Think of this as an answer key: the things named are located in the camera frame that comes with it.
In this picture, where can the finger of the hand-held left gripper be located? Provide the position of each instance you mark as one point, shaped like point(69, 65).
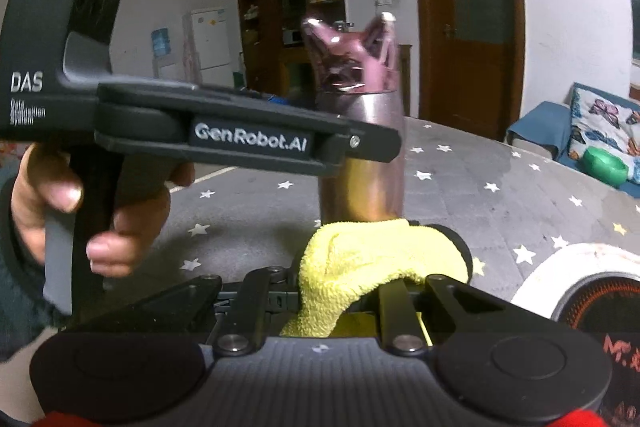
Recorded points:
point(370, 144)
point(276, 99)

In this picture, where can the grey star-print tablecloth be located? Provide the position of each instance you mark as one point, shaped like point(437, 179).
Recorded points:
point(475, 187)

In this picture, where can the wooden door with glass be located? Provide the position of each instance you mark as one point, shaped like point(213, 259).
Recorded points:
point(470, 57)

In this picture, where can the wooden shelf cabinet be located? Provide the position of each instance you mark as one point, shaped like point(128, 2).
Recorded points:
point(270, 7)

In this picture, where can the round black induction cooker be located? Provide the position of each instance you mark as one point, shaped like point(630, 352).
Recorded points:
point(600, 322)

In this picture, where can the butterfly print pillow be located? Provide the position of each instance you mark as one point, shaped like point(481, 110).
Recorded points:
point(605, 117)

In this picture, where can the blue sofa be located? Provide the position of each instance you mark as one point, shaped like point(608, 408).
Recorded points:
point(535, 127)

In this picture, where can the white refrigerator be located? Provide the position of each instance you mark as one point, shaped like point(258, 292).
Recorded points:
point(211, 42)

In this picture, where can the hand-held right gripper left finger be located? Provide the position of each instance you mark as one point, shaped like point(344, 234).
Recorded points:
point(255, 302)

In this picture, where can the white microwave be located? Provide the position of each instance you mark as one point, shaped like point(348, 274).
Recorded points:
point(292, 38)

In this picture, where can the yellow microfiber cloth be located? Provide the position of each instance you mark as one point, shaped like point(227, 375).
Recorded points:
point(360, 257)

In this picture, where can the dark window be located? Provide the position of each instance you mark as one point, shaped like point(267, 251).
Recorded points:
point(632, 7)

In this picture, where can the water dispenser with blue bottle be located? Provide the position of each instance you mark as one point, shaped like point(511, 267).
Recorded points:
point(164, 52)

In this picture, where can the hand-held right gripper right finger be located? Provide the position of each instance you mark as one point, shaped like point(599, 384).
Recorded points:
point(395, 307)

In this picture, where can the green bowl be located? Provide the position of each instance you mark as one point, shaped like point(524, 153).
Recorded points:
point(602, 167)

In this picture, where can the pink hanging cloth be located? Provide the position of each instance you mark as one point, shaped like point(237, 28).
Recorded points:
point(190, 59)

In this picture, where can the pink metal thermos bottle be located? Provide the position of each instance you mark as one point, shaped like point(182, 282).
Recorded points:
point(370, 192)

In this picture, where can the person's left hand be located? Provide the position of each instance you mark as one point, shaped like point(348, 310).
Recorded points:
point(140, 217)

